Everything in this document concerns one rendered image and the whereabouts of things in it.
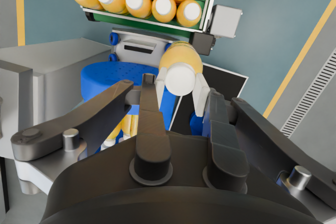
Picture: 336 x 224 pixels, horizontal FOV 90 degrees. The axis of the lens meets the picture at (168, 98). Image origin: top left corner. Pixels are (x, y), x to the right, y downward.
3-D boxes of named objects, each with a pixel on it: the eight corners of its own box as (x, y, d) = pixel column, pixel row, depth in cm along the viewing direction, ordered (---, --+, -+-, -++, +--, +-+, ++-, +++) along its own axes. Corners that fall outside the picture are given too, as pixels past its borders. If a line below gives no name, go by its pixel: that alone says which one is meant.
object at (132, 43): (129, 45, 64) (121, 49, 52) (130, 38, 63) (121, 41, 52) (155, 49, 65) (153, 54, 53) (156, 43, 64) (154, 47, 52)
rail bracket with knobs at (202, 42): (182, 48, 67) (184, 51, 58) (185, 29, 64) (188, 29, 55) (206, 52, 68) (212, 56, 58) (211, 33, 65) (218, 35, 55)
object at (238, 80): (151, 171, 213) (149, 181, 199) (191, 56, 157) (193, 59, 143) (189, 180, 219) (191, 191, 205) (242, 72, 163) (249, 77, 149)
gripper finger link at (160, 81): (159, 110, 16) (151, 109, 16) (164, 88, 23) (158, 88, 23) (163, 80, 15) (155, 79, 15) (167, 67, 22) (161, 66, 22)
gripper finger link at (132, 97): (150, 109, 15) (116, 104, 15) (156, 91, 19) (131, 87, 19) (152, 93, 14) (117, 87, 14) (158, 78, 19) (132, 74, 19)
